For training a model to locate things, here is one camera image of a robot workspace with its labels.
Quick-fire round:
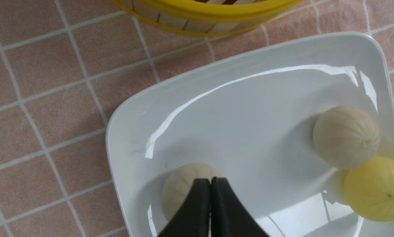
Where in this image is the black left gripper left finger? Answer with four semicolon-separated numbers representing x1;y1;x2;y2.
158;179;210;237

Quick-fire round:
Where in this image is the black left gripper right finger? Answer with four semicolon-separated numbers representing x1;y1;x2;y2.
211;177;269;237

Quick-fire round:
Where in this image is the cream steamed bun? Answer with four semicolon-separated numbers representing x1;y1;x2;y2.
161;163;224;222
312;106;381;170

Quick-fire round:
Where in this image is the yellow steamed bun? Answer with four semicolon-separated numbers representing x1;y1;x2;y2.
343;156;394;222

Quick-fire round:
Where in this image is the white square plate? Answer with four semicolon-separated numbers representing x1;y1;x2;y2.
106;32;394;237

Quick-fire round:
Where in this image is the pink checkered tablecloth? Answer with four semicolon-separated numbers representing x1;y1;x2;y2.
0;0;394;237

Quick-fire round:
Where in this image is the yellow rimmed bamboo steamer basket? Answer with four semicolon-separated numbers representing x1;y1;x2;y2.
115;0;299;37

